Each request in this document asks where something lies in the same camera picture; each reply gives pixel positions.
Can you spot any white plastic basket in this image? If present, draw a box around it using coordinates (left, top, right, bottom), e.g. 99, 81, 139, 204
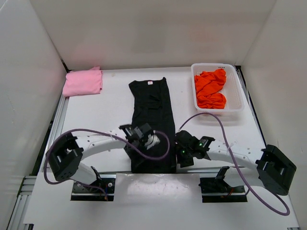
191, 63, 244, 116

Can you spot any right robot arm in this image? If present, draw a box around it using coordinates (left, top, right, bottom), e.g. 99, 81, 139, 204
175, 130, 296, 196

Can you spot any orange garment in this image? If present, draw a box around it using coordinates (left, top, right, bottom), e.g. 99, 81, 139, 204
194, 69, 227, 109

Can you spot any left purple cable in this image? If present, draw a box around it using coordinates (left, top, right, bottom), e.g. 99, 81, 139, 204
43, 128, 171, 199

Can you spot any white front cover board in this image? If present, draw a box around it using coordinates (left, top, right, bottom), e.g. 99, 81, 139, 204
24, 174, 299, 230

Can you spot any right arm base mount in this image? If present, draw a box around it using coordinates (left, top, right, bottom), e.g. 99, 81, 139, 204
199, 166, 248, 203

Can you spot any aluminium table frame rail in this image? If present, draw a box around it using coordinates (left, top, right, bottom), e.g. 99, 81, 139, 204
7, 96, 68, 230

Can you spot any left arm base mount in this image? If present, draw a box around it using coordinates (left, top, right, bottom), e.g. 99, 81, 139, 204
71, 173, 116, 202

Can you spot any pink t shirt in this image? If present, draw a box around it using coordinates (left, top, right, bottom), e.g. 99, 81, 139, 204
62, 67, 103, 97

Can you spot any black t shirt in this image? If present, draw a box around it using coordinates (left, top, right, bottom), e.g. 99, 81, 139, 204
129, 78, 176, 173

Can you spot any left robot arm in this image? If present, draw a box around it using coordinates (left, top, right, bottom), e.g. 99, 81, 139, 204
43, 124, 164, 187

